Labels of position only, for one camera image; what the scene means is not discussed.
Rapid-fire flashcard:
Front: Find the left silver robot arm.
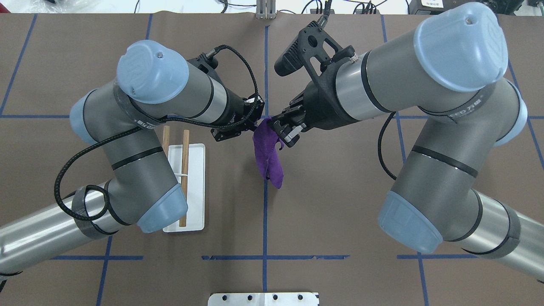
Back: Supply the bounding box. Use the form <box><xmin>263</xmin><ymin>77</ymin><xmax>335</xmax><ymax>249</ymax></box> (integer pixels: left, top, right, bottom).
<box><xmin>0</xmin><ymin>40</ymin><xmax>264</xmax><ymax>281</ymax></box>

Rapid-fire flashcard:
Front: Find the wooden rack bar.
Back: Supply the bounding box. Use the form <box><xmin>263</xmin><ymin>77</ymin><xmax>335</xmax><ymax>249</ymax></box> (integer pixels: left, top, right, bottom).
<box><xmin>162</xmin><ymin>125</ymin><xmax>170</xmax><ymax>152</ymax></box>
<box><xmin>181</xmin><ymin>130</ymin><xmax>190</xmax><ymax>203</ymax></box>

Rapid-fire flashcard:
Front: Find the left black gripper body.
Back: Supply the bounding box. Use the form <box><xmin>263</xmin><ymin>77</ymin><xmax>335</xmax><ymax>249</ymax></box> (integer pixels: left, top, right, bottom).
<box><xmin>220</xmin><ymin>96</ymin><xmax>264</xmax><ymax>129</ymax></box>

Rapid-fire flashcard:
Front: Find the near wooden rack bar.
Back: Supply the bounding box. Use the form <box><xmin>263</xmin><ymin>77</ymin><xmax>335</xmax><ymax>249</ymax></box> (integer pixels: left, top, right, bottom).
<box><xmin>181</xmin><ymin>130</ymin><xmax>190</xmax><ymax>203</ymax></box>

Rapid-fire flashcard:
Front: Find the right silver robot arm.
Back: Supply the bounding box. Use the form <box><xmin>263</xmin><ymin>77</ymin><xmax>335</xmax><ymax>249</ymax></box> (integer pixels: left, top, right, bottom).
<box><xmin>269</xmin><ymin>2</ymin><xmax>544</xmax><ymax>281</ymax></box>

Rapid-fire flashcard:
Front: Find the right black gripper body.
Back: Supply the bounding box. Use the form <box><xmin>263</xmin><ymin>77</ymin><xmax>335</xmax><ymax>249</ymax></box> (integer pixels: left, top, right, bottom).
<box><xmin>282</xmin><ymin>82</ymin><xmax>355</xmax><ymax>130</ymax></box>

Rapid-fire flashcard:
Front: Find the white pedestal column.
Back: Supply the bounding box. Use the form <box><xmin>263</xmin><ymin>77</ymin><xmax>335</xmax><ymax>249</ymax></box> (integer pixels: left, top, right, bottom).
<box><xmin>207</xmin><ymin>292</ymin><xmax>320</xmax><ymax>306</ymax></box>

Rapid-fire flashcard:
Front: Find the white rack base tray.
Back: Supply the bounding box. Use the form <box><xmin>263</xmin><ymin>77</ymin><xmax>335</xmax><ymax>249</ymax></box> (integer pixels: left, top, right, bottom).
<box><xmin>162</xmin><ymin>144</ymin><xmax>206</xmax><ymax>233</ymax></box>

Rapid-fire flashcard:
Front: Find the purple towel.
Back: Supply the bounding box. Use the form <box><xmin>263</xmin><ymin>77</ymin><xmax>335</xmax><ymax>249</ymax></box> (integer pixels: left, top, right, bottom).
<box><xmin>252</xmin><ymin>116</ymin><xmax>284</xmax><ymax>189</ymax></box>

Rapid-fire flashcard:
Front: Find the far wooden rack bar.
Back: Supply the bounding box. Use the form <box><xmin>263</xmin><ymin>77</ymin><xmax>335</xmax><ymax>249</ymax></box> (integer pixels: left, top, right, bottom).
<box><xmin>162</xmin><ymin>125</ymin><xmax>170</xmax><ymax>152</ymax></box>

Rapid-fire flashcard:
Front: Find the aluminium frame post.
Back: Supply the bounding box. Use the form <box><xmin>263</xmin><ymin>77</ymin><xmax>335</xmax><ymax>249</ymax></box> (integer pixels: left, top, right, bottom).
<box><xmin>256</xmin><ymin>0</ymin><xmax>277</xmax><ymax>20</ymax></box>

